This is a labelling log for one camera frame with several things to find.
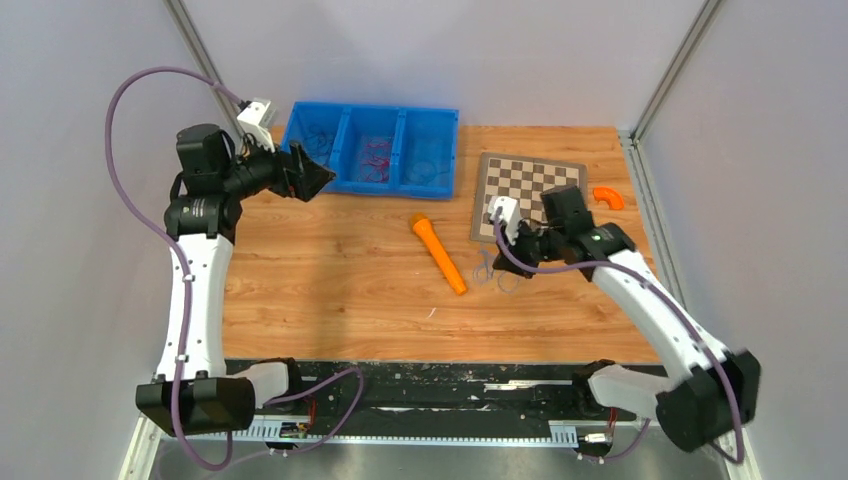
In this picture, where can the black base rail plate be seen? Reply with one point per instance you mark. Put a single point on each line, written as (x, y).
(429, 402)

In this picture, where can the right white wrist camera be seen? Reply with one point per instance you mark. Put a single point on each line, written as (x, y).
(505, 216)

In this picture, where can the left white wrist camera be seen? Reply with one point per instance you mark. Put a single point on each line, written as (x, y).
(256, 117)

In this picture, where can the blue three-compartment bin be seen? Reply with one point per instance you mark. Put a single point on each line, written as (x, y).
(375, 150)

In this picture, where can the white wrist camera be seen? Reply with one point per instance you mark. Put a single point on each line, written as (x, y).
(505, 216)
(256, 117)

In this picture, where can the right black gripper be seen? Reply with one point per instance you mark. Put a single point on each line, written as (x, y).
(505, 264)

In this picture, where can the right aluminium frame post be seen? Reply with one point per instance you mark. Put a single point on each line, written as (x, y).
(687, 47)

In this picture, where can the orange curved plastic piece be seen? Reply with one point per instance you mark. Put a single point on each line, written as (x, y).
(610, 197)

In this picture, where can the wooden chessboard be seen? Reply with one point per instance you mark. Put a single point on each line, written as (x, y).
(524, 179)

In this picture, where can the aluminium frame post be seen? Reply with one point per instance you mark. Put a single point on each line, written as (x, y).
(687, 47)
(184, 23)

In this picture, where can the left aluminium frame post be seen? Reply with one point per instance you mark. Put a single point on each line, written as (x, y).
(184, 23)

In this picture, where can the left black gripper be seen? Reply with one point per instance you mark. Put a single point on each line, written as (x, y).
(300, 177)

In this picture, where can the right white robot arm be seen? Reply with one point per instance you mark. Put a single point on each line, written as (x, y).
(707, 391)

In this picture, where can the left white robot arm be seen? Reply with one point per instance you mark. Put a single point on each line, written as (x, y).
(192, 392)

